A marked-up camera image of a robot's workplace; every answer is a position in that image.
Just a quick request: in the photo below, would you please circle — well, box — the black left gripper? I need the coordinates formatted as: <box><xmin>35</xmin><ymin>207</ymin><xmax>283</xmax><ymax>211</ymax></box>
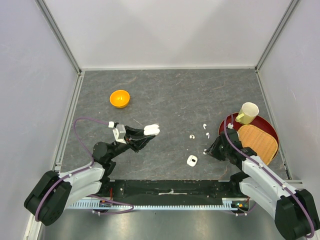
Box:
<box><xmin>108</xmin><ymin>125</ymin><xmax>156</xmax><ymax>160</ymax></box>

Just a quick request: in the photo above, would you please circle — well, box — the white earbud charging case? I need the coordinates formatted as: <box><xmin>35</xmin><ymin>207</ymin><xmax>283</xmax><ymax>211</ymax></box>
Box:
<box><xmin>143</xmin><ymin>124</ymin><xmax>160</xmax><ymax>136</ymax></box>

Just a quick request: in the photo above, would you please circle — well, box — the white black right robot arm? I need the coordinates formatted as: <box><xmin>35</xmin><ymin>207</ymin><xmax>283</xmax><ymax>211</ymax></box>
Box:
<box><xmin>205</xmin><ymin>128</ymin><xmax>320</xmax><ymax>240</ymax></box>

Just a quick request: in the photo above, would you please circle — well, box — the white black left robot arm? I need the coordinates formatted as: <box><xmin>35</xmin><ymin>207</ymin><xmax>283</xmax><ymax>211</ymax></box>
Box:
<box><xmin>23</xmin><ymin>124</ymin><xmax>160</xmax><ymax>226</ymax></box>

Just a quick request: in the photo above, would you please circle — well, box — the orange plastic bowl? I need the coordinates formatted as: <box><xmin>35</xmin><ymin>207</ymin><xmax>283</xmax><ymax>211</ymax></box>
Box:
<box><xmin>109</xmin><ymin>89</ymin><xmax>131</xmax><ymax>109</ymax></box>

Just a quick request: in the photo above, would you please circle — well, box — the pale yellow mug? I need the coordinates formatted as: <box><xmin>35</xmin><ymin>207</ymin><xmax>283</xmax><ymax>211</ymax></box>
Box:
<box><xmin>235</xmin><ymin>102</ymin><xmax>259</xmax><ymax>125</ymax></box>

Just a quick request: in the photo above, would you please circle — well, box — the woven bamboo basket tray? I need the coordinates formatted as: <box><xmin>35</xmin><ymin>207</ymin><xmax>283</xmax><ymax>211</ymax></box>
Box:
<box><xmin>237</xmin><ymin>124</ymin><xmax>279</xmax><ymax>165</ymax></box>

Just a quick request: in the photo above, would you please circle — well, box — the dark red round tray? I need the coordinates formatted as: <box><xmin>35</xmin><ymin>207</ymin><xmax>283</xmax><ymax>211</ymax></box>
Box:
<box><xmin>233</xmin><ymin>115</ymin><xmax>279</xmax><ymax>158</ymax></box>

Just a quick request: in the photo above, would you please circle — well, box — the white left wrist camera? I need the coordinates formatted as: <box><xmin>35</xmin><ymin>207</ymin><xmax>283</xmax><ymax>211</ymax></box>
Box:
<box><xmin>112</xmin><ymin>124</ymin><xmax>127</xmax><ymax>144</ymax></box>

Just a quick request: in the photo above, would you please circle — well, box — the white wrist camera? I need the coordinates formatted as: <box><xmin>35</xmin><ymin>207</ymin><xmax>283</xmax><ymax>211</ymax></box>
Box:
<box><xmin>227</xmin><ymin>123</ymin><xmax>234</xmax><ymax>129</ymax></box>
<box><xmin>112</xmin><ymin>124</ymin><xmax>127</xmax><ymax>144</ymax></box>

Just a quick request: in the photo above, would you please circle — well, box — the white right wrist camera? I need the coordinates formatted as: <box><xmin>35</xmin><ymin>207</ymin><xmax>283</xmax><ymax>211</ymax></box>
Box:
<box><xmin>227</xmin><ymin>123</ymin><xmax>234</xmax><ymax>129</ymax></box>

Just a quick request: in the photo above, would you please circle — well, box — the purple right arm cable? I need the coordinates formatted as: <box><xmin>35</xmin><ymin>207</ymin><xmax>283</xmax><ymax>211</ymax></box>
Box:
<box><xmin>223</xmin><ymin>114</ymin><xmax>316</xmax><ymax>238</ymax></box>

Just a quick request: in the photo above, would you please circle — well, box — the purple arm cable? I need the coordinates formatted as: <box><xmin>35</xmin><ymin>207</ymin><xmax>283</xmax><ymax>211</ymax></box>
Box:
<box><xmin>34</xmin><ymin>117</ymin><xmax>135</xmax><ymax>222</ymax></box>
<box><xmin>223</xmin><ymin>114</ymin><xmax>316</xmax><ymax>238</ymax></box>

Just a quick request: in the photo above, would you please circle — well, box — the light blue cable duct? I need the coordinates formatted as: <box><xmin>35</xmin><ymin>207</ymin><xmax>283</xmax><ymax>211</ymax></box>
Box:
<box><xmin>67</xmin><ymin>197</ymin><xmax>249</xmax><ymax>211</ymax></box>

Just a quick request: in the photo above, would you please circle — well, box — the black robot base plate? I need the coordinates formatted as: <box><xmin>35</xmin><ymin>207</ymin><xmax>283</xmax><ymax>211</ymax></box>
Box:
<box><xmin>97</xmin><ymin>179</ymin><xmax>247</xmax><ymax>205</ymax></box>

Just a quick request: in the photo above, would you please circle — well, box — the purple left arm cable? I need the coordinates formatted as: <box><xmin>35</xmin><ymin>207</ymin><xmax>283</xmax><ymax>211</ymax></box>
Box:
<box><xmin>34</xmin><ymin>117</ymin><xmax>135</xmax><ymax>222</ymax></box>

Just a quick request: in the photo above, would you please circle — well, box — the aluminium frame rail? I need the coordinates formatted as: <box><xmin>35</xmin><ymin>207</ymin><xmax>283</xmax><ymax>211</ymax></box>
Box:
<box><xmin>35</xmin><ymin>0</ymin><xmax>82</xmax><ymax>75</ymax></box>

